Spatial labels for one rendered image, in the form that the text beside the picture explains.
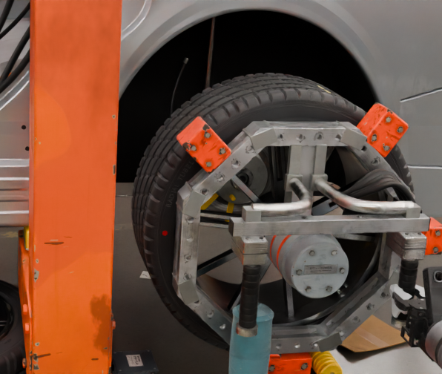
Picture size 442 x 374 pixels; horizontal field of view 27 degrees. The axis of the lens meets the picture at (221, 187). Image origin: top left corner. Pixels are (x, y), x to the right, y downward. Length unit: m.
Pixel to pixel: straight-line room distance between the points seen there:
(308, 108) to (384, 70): 0.48
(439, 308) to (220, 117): 0.62
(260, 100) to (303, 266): 0.38
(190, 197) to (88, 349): 0.38
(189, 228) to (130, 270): 2.06
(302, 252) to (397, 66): 0.78
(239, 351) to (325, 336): 0.27
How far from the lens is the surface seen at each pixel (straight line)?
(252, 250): 1.81
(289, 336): 2.19
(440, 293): 1.86
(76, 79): 1.78
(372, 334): 3.66
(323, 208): 2.20
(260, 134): 1.97
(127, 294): 3.82
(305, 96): 2.08
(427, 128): 2.62
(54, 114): 1.79
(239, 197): 2.55
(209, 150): 1.96
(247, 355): 2.02
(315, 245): 1.94
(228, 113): 2.04
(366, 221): 1.91
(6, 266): 4.08
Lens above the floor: 1.60
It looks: 18 degrees down
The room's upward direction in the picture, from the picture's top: 4 degrees clockwise
